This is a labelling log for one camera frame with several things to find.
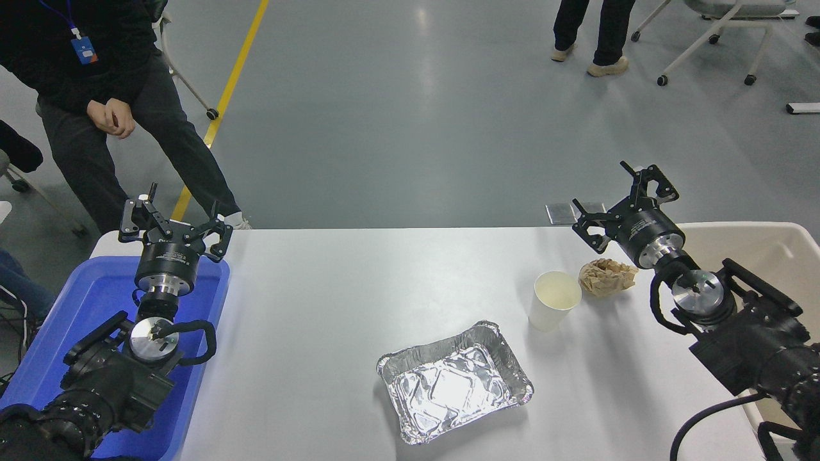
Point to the person's left hand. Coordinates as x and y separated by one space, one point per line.
125 125

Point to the person's right hand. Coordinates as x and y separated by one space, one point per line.
101 114

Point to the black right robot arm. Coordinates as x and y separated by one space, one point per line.
756 339

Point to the crumpled tan paper ball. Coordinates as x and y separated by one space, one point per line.
605 276

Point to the silver foil tray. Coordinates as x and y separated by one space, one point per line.
455 384

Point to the silver floor plate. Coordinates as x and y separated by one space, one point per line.
592 207
560 214

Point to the large pale bin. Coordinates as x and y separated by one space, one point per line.
769 256

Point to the blue plastic tray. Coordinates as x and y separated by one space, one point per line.
90 294

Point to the wheeled chair with white legs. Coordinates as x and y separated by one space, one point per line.
212 114

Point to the white bar on floor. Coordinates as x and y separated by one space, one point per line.
804 108

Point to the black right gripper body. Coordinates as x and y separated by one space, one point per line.
644 229

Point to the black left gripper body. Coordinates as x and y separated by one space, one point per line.
168 259

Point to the person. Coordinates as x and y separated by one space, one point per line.
813 38
19 288
608 38
77 166

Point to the wheeled chair with grey legs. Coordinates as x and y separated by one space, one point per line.
19 186

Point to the white paper cup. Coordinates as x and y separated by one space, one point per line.
551 314

